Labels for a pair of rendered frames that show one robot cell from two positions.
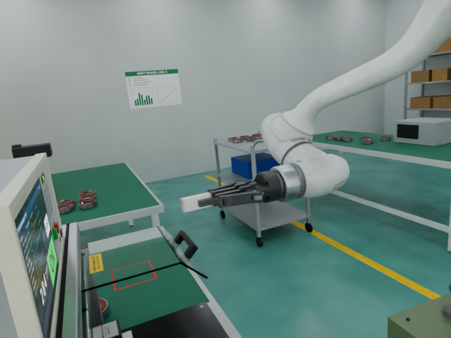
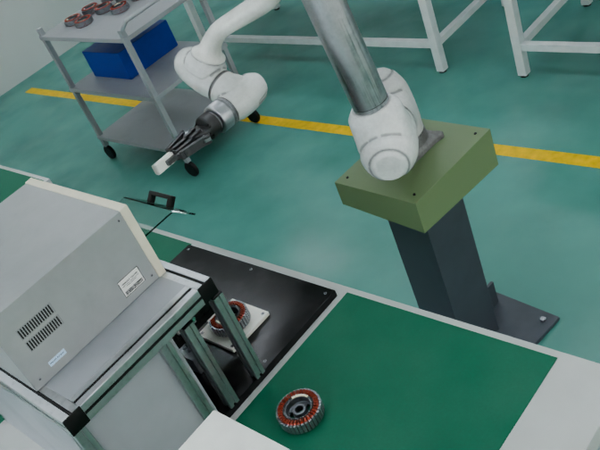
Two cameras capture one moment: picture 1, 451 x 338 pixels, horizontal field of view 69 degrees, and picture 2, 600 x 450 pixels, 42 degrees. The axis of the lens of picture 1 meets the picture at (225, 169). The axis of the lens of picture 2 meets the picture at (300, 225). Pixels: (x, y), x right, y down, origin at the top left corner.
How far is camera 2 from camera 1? 1.45 m
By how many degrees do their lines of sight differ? 24
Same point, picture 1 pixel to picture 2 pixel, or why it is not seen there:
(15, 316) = (145, 250)
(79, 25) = not seen: outside the picture
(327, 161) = (245, 84)
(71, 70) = not seen: outside the picture
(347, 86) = (237, 21)
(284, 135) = (202, 72)
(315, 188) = (245, 111)
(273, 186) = (214, 125)
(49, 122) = not seen: outside the picture
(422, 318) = (356, 172)
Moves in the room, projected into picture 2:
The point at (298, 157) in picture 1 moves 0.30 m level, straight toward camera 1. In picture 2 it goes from (222, 89) to (239, 132)
